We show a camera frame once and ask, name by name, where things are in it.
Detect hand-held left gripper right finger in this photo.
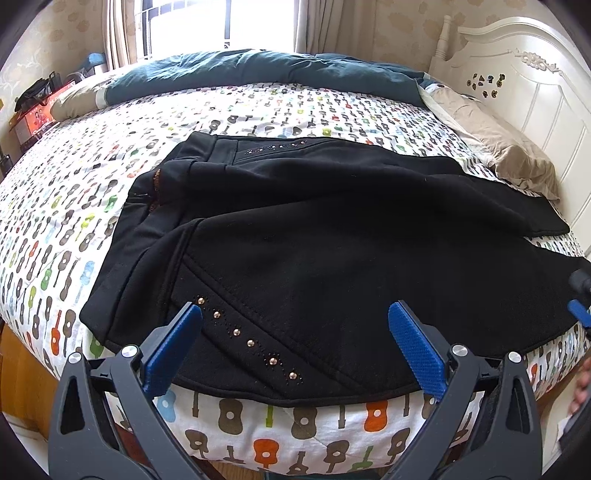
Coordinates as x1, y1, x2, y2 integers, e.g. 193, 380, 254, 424
387, 301, 544, 480

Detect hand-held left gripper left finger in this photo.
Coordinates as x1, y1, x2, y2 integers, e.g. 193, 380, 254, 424
46, 302, 204, 480

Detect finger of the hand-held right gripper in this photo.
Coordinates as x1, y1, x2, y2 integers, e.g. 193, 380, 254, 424
569, 269, 591, 297
567, 299, 591, 329

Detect black pants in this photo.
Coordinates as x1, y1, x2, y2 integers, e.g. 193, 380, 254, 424
79, 130, 591, 409

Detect person's right hand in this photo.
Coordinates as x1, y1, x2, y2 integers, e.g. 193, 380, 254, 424
571, 373, 591, 416

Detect large beige pillow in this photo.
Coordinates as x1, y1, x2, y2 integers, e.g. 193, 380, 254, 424
418, 80, 561, 201

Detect white carved headboard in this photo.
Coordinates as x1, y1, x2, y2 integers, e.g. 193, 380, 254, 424
429, 14, 591, 259

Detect guitar print bed sheet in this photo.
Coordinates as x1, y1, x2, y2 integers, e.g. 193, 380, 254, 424
0, 80, 591, 476

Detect cluster of headboard stickers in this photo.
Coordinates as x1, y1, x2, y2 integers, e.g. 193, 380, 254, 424
466, 71, 506, 99

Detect red cardboard box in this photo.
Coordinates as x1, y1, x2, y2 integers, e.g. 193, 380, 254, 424
8, 88, 77, 148

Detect small beige pillow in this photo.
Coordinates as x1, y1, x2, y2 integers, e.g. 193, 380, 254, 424
50, 74, 121, 121

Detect teal blanket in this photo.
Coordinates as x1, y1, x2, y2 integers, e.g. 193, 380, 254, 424
106, 48, 444, 109

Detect black bag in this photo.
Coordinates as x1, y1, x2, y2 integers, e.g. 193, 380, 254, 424
14, 71, 63, 112

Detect beige curtain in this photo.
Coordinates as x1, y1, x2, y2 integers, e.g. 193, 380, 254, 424
295, 0, 370, 56
99, 0, 148, 70

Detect window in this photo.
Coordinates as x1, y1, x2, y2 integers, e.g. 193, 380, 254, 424
136, 0, 298, 63

